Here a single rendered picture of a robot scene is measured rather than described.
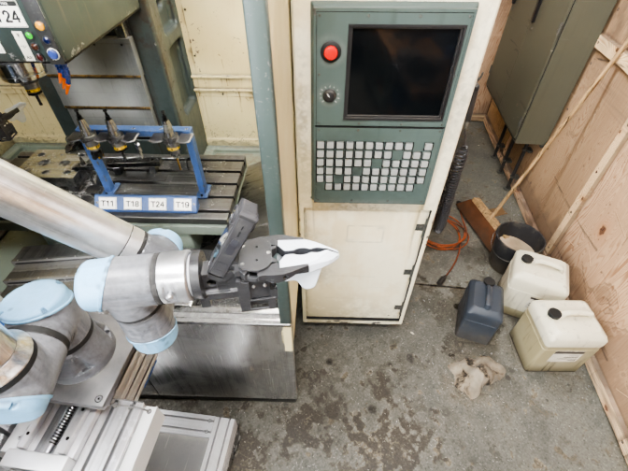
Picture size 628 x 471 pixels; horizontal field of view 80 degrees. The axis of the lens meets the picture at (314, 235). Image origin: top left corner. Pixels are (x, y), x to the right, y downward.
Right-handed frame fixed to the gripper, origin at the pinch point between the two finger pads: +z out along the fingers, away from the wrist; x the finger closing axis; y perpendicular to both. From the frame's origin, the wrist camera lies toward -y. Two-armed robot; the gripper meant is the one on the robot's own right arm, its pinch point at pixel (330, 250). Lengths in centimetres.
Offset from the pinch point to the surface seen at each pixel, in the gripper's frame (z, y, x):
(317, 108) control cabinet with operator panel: 9, 5, -78
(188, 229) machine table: -46, 60, -96
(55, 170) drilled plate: -106, 43, -127
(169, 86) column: -56, 19, -166
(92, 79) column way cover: -92, 14, -167
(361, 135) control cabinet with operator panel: 24, 15, -77
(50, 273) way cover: -106, 73, -90
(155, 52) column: -58, 2, -164
